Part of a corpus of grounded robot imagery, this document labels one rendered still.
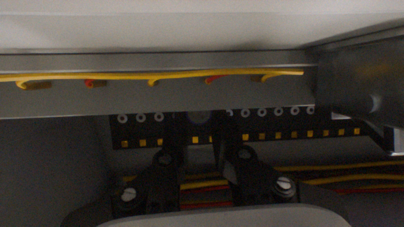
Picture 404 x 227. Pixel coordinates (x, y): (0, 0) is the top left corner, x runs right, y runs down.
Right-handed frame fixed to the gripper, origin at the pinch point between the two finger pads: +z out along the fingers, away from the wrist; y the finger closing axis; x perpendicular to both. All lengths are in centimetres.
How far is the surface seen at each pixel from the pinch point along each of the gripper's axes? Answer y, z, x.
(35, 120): -12.6, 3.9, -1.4
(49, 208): -12.9, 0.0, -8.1
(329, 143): 21.6, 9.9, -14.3
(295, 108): 12.4, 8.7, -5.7
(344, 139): 23.8, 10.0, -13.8
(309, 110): 14.1, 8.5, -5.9
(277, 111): 10.0, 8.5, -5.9
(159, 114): -4.0, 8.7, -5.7
